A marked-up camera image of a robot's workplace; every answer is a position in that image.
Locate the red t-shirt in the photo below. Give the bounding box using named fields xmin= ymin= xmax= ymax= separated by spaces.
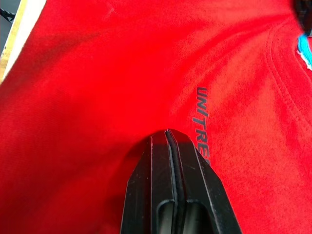
xmin=0 ymin=0 xmax=312 ymax=234

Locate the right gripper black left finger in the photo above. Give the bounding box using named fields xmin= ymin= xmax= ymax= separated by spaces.
xmin=119 ymin=129 xmax=182 ymax=234

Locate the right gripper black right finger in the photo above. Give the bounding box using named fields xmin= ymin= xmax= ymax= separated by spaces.
xmin=167 ymin=129 xmax=241 ymax=234

